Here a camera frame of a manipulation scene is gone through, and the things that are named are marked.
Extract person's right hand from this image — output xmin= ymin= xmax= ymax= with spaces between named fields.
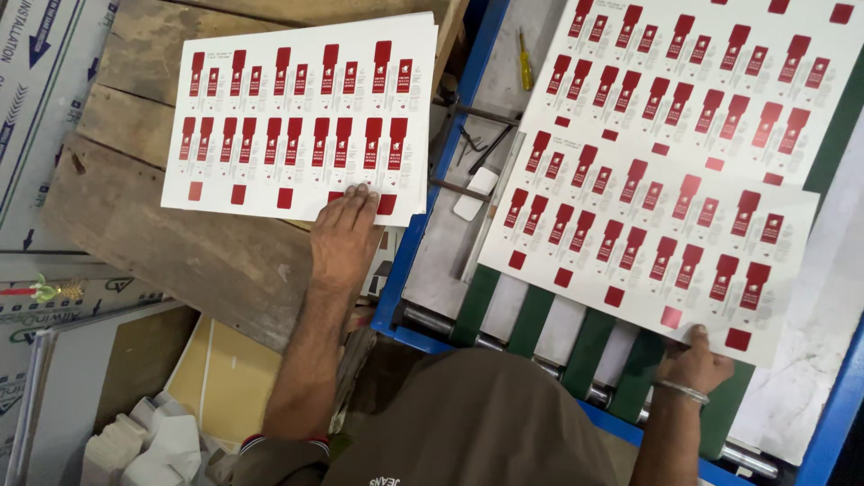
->
xmin=656 ymin=324 xmax=736 ymax=396

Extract person's left hand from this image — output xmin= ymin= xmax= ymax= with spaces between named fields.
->
xmin=310 ymin=183 xmax=384 ymax=279

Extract stack of red printed sheets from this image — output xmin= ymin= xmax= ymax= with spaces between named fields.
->
xmin=160 ymin=11 xmax=440 ymax=228

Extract large red printed carton sheet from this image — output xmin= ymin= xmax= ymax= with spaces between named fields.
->
xmin=477 ymin=130 xmax=822 ymax=369
xmin=518 ymin=0 xmax=864 ymax=189

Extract dark metal rod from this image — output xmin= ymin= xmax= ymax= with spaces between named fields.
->
xmin=428 ymin=176 xmax=491 ymax=203
xmin=451 ymin=101 xmax=522 ymax=128

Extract white rectangular block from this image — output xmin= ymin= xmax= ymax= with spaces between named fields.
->
xmin=451 ymin=166 xmax=500 ymax=223

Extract black hex keys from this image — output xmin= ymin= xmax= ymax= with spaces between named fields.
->
xmin=456 ymin=124 xmax=515 ymax=176

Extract bundle of brown card strips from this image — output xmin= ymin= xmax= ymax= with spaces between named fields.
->
xmin=328 ymin=307 xmax=380 ymax=436

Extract worn wooden table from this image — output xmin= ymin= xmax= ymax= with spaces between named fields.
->
xmin=42 ymin=0 xmax=471 ymax=353

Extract yellow cardboard sheet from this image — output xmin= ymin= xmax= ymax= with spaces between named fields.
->
xmin=164 ymin=313 xmax=284 ymax=448

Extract person's brown shirt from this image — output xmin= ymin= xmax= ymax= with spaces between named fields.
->
xmin=231 ymin=347 xmax=641 ymax=486

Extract stack of wrapped white panels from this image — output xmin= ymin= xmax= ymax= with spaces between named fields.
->
xmin=0 ymin=255 xmax=171 ymax=467

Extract heap of white paper scraps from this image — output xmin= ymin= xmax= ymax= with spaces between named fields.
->
xmin=80 ymin=390 xmax=234 ymax=486

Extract small artificial flower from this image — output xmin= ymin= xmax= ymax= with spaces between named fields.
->
xmin=0 ymin=273 xmax=87 ymax=305

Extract white panel with blue arrows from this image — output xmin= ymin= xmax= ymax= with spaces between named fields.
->
xmin=0 ymin=0 xmax=121 ymax=255

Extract grey board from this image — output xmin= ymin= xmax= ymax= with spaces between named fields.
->
xmin=23 ymin=304 xmax=200 ymax=486

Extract wrinkled white paper sheet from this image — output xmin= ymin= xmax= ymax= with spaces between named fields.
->
xmin=729 ymin=125 xmax=864 ymax=468

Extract blue frame conveyor machine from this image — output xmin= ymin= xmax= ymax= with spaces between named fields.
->
xmin=369 ymin=0 xmax=864 ymax=486

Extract yellow handled screwdriver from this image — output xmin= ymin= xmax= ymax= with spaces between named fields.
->
xmin=516 ymin=27 xmax=536 ymax=93

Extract silver bracelet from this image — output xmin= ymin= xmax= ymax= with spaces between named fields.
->
xmin=652 ymin=378 xmax=711 ymax=406

